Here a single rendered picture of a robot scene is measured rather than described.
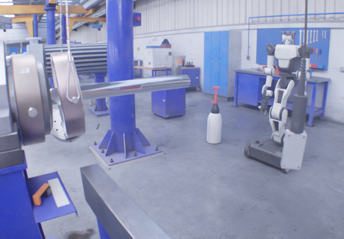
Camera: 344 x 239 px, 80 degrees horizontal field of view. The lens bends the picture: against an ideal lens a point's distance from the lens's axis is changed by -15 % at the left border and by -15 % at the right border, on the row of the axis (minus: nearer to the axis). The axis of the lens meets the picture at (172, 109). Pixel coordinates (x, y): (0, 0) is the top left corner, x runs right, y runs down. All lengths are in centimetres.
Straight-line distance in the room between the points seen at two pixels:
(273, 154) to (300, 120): 201
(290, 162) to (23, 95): 91
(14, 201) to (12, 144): 19
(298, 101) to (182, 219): 144
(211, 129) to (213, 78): 326
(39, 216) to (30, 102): 38
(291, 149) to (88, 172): 66
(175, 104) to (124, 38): 210
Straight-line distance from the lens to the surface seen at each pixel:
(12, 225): 87
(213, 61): 637
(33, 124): 91
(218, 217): 199
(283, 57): 275
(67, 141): 132
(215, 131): 329
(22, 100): 88
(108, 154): 296
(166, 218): 196
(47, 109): 92
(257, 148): 286
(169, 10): 898
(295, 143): 79
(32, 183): 99
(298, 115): 76
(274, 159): 276
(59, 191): 90
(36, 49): 448
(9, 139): 72
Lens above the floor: 126
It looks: 14 degrees down
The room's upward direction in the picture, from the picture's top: straight up
